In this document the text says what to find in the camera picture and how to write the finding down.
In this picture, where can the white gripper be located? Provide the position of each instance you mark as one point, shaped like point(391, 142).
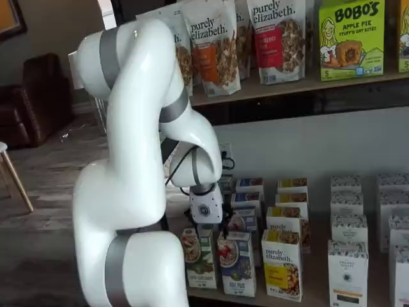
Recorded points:
point(206, 209)

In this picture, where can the blue white oatmeal box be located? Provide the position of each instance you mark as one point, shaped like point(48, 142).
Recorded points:
point(244, 222)
point(246, 198)
point(236, 265)
point(249, 184)

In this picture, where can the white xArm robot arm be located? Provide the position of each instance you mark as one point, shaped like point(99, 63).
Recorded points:
point(134, 128)

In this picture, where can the yellow purely elizabeth box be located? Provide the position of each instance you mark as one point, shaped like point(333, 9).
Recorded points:
point(290, 198)
point(281, 268)
point(281, 217)
point(292, 184)

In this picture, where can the white patterned pantry box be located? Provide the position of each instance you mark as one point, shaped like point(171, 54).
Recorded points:
point(346, 204)
point(393, 198)
point(402, 278)
point(393, 180)
point(348, 272)
point(399, 233)
point(345, 184)
point(348, 230)

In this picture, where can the green Bobo's apple pie box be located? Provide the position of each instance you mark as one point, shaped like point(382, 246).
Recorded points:
point(351, 41)

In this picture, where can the yellow Bobo's oat bites box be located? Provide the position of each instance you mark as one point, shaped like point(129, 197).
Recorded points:
point(404, 32)

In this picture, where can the grey purely elizabeth granola bag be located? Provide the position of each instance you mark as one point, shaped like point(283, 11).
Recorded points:
point(184, 64)

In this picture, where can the orange purely elizabeth granola bag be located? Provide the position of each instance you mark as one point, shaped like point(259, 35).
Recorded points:
point(245, 38)
point(211, 57)

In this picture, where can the red purely elizabeth granola bag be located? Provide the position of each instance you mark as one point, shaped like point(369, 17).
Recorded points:
point(274, 41)

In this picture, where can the wooden leg chair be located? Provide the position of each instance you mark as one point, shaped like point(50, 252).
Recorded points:
point(17, 184)

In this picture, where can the brown leather armchair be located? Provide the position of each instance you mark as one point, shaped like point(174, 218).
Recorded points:
point(38, 96)

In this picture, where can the dark framed picture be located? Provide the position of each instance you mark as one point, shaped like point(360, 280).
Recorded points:
point(9, 16)

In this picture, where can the white wall outlet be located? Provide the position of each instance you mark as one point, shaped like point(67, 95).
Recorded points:
point(225, 147)

